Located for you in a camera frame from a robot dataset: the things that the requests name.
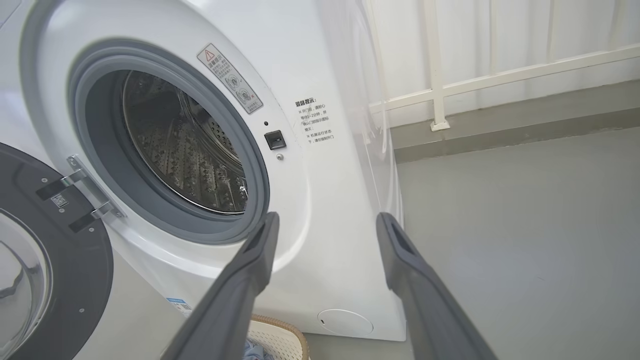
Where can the steel washer drum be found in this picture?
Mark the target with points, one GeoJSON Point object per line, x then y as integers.
{"type": "Point", "coordinates": [185, 150]}

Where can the metal door hinge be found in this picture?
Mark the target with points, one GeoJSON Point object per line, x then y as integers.
{"type": "Point", "coordinates": [95, 187]}

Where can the grey rubber door gasket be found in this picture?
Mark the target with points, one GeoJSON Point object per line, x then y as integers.
{"type": "Point", "coordinates": [100, 140]}

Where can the blue energy label sticker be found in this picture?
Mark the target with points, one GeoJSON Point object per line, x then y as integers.
{"type": "Point", "coordinates": [180, 306]}

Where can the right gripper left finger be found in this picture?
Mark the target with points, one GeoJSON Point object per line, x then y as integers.
{"type": "Point", "coordinates": [235, 295]}

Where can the cream perforated laundry basket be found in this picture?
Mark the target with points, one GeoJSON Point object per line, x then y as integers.
{"type": "Point", "coordinates": [280, 340]}

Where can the grey warning sticker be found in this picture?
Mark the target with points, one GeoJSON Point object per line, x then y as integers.
{"type": "Point", "coordinates": [230, 77]}

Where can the black door latch socket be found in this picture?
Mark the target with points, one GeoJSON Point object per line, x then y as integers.
{"type": "Point", "coordinates": [275, 140]}

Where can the round black washer door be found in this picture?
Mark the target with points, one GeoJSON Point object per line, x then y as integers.
{"type": "Point", "coordinates": [80, 270]}

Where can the white metal railing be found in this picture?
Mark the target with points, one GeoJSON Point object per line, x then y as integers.
{"type": "Point", "coordinates": [437, 75]}

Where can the round white filter cover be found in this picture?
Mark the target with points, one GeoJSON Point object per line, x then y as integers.
{"type": "Point", "coordinates": [345, 322]}

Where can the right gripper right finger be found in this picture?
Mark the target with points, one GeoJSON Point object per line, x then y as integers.
{"type": "Point", "coordinates": [425, 310]}

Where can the blue bear-print garment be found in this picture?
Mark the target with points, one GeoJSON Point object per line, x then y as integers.
{"type": "Point", "coordinates": [257, 351]}

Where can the white front-load washing machine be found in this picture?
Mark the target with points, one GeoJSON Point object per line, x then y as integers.
{"type": "Point", "coordinates": [325, 200]}

